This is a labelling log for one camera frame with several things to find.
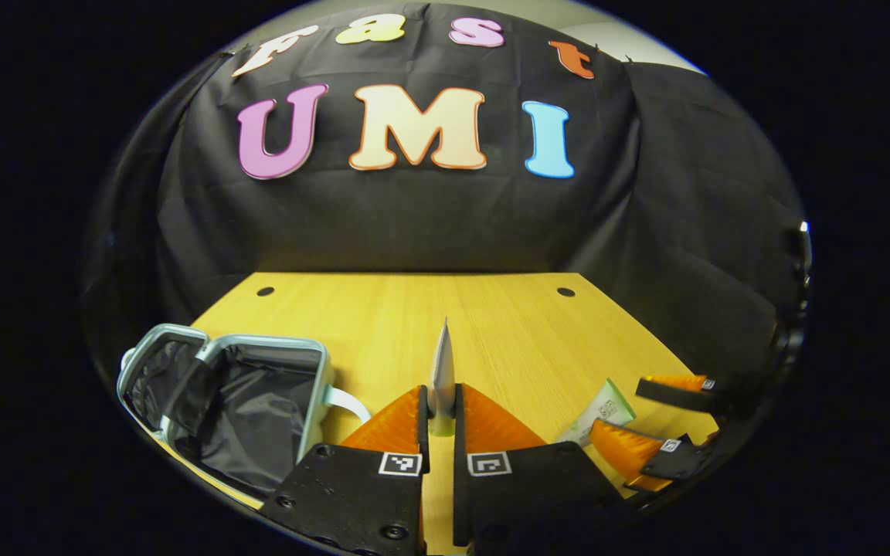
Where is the light blue suitcase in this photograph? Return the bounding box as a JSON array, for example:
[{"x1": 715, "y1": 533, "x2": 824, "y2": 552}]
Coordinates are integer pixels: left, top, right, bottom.
[{"x1": 117, "y1": 323, "x2": 373, "y2": 503}]

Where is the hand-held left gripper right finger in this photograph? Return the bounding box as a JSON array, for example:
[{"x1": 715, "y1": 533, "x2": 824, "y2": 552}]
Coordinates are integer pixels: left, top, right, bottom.
[{"x1": 451, "y1": 382, "x2": 633, "y2": 555}]

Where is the black backdrop cloth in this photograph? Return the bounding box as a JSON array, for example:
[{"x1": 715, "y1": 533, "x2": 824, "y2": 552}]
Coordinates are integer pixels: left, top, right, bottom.
[{"x1": 82, "y1": 0, "x2": 809, "y2": 402}]

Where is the silver skin care sachet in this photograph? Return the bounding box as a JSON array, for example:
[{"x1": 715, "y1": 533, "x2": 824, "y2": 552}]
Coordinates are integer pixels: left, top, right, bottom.
[{"x1": 428, "y1": 316, "x2": 458, "y2": 438}]

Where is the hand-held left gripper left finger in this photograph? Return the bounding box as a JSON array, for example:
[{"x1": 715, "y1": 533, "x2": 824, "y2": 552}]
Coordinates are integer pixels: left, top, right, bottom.
[{"x1": 258, "y1": 384, "x2": 432, "y2": 556}]

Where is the white green skin care sachet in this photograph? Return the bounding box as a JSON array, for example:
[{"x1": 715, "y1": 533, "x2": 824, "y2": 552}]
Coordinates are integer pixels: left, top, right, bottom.
[{"x1": 555, "y1": 378, "x2": 637, "y2": 449}]

